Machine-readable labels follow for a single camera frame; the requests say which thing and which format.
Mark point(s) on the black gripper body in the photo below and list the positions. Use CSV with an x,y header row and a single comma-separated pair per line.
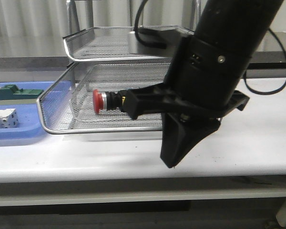
x,y
202,78

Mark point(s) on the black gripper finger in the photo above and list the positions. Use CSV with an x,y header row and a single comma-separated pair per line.
x,y
179,137
158,98

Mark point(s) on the red emergency stop button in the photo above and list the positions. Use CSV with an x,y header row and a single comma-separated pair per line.
x,y
108,100

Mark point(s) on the silver mesh tray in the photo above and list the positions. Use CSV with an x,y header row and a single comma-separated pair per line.
x,y
119,43
80,118

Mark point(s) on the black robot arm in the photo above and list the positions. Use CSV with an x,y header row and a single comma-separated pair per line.
x,y
237,21

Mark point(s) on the dark rear counter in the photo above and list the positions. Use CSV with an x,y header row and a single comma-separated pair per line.
x,y
47,52

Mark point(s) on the silver mesh top tray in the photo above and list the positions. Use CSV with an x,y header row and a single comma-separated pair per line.
x,y
119,43

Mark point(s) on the blue plastic tray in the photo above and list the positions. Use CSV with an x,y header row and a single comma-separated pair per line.
x,y
26,119

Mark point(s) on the white circuit breaker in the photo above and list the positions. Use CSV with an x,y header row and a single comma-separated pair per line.
x,y
8,118

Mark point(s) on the grey metal rack frame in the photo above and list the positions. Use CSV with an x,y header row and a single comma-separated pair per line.
x,y
73,23

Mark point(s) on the green electrical switch block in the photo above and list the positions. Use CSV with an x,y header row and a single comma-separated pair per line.
x,y
11,94

